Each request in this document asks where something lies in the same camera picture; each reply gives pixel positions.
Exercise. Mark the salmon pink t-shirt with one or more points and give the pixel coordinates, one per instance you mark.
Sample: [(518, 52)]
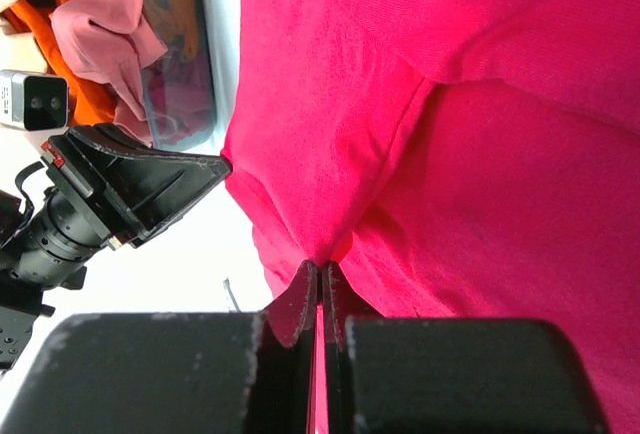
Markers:
[(109, 42)]

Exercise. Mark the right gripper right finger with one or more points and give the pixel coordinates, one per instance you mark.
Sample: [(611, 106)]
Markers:
[(453, 375)]

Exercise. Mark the magenta red t-shirt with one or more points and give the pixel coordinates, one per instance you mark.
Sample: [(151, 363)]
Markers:
[(472, 158)]

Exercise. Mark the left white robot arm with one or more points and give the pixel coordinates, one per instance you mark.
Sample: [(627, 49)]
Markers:
[(35, 257)]

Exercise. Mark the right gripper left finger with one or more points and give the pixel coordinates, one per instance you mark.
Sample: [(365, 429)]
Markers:
[(177, 372)]

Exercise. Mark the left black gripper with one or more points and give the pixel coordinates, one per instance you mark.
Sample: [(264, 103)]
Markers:
[(112, 188)]

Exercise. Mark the blue plastic laundry basket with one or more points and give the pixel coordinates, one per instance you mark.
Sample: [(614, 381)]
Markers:
[(179, 91)]

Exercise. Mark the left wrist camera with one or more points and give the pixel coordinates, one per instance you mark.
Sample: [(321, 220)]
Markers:
[(33, 101)]

